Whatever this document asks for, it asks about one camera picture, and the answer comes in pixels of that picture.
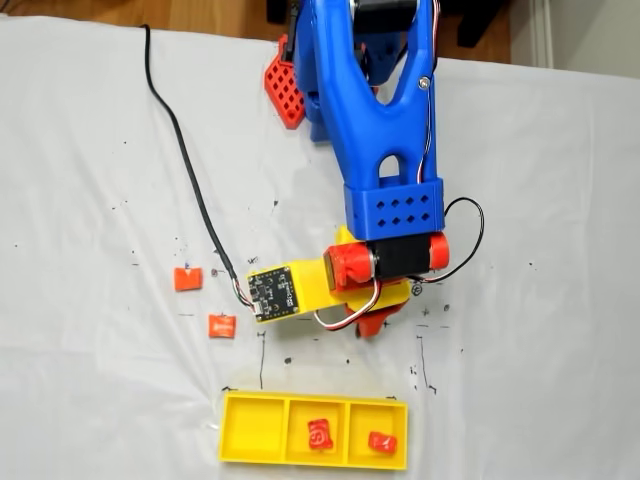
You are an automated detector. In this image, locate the yellow three-compartment box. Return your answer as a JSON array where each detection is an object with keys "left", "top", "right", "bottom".
[{"left": 217, "top": 389, "right": 410, "bottom": 471}]

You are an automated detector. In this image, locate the camera board on yellow mount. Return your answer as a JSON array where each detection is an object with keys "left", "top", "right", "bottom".
[{"left": 247, "top": 256, "right": 351, "bottom": 327}]

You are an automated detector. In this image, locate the looped thin servo cable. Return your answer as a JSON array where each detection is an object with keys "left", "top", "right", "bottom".
[{"left": 409, "top": 197, "right": 485, "bottom": 287}]

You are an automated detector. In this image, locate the short white servo cable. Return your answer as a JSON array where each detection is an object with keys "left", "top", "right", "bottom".
[{"left": 313, "top": 277, "right": 385, "bottom": 332}]

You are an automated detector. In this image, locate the black table clamp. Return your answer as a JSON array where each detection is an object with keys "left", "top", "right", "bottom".
[{"left": 280, "top": 0, "right": 301, "bottom": 64}]

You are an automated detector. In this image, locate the orange candy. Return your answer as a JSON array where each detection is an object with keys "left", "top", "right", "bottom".
[
  {"left": 173, "top": 266, "right": 204, "bottom": 292},
  {"left": 207, "top": 313, "right": 238, "bottom": 340}
]

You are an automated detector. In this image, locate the red candy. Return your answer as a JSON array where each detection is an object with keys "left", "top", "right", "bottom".
[
  {"left": 367, "top": 430, "right": 399, "bottom": 456},
  {"left": 305, "top": 418, "right": 335, "bottom": 450}
]

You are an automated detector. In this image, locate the thick black camera cable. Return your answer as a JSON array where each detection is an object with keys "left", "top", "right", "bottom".
[{"left": 141, "top": 23, "right": 251, "bottom": 306}]

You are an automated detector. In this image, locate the white plastic table cover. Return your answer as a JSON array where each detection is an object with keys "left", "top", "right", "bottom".
[{"left": 0, "top": 14, "right": 640, "bottom": 480}]

